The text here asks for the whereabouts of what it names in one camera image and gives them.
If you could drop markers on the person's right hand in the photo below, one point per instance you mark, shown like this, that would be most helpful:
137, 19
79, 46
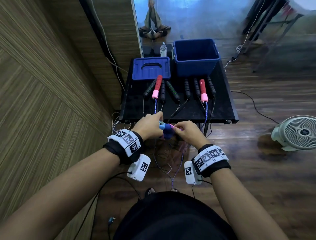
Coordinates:
191, 133

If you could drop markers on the person's left hand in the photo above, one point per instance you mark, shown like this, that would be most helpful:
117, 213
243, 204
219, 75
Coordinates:
148, 127

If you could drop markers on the blue plastic bin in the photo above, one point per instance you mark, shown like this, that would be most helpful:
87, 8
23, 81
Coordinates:
196, 68

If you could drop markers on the person's left forearm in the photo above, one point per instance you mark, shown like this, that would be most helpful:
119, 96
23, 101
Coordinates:
61, 192

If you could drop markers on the person's right forearm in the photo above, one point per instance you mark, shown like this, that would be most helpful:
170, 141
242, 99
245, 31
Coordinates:
242, 205

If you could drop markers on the blue bin lid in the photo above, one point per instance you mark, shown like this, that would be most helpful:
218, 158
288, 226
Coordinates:
140, 74

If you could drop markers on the person's right foot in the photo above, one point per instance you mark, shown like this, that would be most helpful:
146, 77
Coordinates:
174, 190

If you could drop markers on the person's foot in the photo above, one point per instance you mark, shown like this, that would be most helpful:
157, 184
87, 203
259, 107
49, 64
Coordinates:
174, 190
150, 191

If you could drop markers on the person's left foot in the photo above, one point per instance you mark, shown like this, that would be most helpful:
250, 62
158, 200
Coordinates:
150, 191

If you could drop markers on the person's black clothing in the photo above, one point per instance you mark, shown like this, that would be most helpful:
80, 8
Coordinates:
172, 220

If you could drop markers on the black glossy low table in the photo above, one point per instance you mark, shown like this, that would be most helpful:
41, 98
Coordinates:
133, 111

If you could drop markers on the black wristband with marker tags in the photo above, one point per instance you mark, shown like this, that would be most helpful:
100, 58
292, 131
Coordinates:
209, 157
126, 143

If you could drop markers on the black pouch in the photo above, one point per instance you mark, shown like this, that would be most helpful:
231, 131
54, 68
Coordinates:
151, 52

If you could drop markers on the white water bottle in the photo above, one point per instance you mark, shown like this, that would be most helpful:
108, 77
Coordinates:
163, 50

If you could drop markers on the white floor fan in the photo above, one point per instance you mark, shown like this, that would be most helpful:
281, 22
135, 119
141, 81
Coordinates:
298, 133

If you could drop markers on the white folding table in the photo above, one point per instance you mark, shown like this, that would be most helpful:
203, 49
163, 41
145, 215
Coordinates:
303, 5

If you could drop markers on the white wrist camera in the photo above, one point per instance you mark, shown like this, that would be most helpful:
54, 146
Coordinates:
190, 173
139, 168

